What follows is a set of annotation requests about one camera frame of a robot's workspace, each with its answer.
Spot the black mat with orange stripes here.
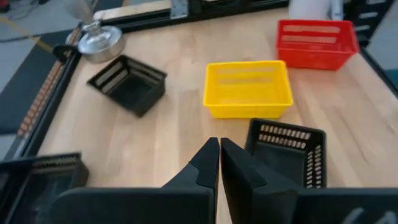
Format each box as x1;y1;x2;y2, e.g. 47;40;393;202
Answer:
0;27;82;138

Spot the silver metal bracket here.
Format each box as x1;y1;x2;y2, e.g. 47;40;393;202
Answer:
329;0;343;21
170;0;189;19

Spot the yellow plastic basket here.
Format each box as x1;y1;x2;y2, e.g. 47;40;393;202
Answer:
203;60;294;119

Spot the black aluminium table frame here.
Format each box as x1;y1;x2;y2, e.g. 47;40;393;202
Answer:
0;0;398;162

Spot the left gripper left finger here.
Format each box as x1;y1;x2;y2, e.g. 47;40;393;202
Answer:
51;136;220;224

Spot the table lamp with white shade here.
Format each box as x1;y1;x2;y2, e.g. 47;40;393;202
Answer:
62;0;127;65

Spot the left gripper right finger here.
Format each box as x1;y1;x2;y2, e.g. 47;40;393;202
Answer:
220;138;398;224

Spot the red plastic basket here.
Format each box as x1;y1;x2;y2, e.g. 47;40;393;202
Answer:
275;19;360;71

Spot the black plastic basket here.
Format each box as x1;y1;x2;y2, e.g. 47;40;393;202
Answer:
86;54;168;118
244;118;326;190
0;152;90;224

